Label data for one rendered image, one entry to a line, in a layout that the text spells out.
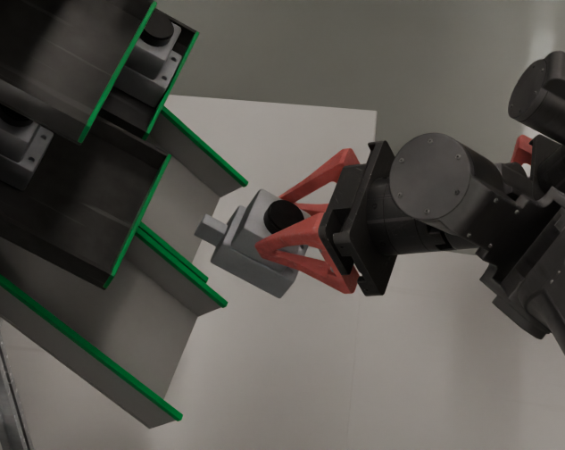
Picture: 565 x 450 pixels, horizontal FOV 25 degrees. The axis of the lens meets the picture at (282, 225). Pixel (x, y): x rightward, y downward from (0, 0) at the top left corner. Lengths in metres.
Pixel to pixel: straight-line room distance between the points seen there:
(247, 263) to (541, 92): 0.30
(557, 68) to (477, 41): 1.88
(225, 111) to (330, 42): 1.40
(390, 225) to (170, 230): 0.39
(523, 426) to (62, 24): 0.65
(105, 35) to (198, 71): 1.96
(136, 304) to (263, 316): 0.24
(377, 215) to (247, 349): 0.47
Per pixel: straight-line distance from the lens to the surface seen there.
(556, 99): 1.13
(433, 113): 2.82
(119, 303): 1.17
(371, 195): 0.93
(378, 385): 1.34
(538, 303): 0.80
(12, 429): 1.19
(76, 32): 0.94
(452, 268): 1.44
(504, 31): 3.04
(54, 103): 0.87
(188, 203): 1.29
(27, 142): 0.98
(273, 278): 1.00
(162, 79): 1.11
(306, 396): 1.33
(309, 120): 1.58
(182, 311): 1.22
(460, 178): 0.82
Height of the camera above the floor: 1.98
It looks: 50 degrees down
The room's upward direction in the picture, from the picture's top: straight up
